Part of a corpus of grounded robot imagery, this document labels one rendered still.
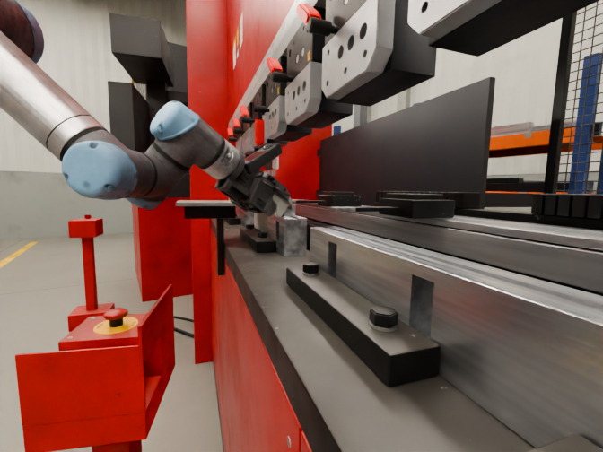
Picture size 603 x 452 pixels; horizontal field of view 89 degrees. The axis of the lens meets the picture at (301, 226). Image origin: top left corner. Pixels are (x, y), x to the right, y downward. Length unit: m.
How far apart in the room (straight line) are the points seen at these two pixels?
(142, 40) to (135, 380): 1.84
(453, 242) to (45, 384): 0.69
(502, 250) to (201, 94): 1.63
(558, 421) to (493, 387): 0.04
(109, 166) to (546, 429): 0.48
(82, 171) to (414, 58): 0.43
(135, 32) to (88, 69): 6.06
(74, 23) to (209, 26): 6.57
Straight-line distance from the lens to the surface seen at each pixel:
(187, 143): 0.58
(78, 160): 0.48
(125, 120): 2.00
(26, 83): 0.56
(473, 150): 0.99
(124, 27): 2.16
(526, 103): 5.21
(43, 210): 7.94
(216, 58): 1.94
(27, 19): 0.83
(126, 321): 0.70
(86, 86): 8.08
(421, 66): 0.42
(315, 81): 0.57
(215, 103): 1.87
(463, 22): 0.32
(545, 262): 0.55
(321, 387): 0.29
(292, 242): 0.75
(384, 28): 0.40
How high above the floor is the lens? 1.04
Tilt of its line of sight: 7 degrees down
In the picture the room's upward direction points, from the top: 1 degrees clockwise
